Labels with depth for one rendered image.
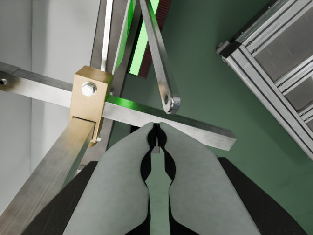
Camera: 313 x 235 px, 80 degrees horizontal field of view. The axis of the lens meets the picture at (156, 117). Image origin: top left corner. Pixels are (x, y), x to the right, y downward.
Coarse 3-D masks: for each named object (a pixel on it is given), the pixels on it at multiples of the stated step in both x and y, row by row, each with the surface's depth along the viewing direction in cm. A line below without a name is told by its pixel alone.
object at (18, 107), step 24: (0, 0) 33; (24, 0) 39; (0, 24) 35; (24, 24) 41; (0, 48) 36; (24, 48) 44; (0, 96) 40; (24, 96) 49; (0, 120) 42; (24, 120) 53; (0, 144) 45; (24, 144) 57; (0, 168) 48; (24, 168) 61; (0, 192) 51
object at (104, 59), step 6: (108, 0) 34; (108, 6) 35; (108, 12) 35; (108, 18) 36; (108, 24) 36; (108, 30) 37; (108, 36) 37; (108, 42) 38; (102, 48) 38; (108, 48) 39; (102, 54) 39; (102, 60) 40; (102, 66) 40
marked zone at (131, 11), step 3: (132, 3) 29; (129, 6) 27; (132, 6) 30; (129, 9) 28; (132, 9) 32; (129, 12) 29; (132, 12) 33; (129, 15) 30; (132, 15) 35; (129, 18) 31; (129, 21) 33; (129, 24) 34
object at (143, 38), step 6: (150, 0) 35; (156, 0) 35; (156, 6) 35; (144, 24) 37; (144, 30) 37; (144, 36) 38; (138, 42) 38; (144, 42) 38; (138, 48) 39; (144, 48) 39; (138, 54) 39; (138, 60) 40; (132, 66) 41; (138, 66) 41; (132, 72) 41
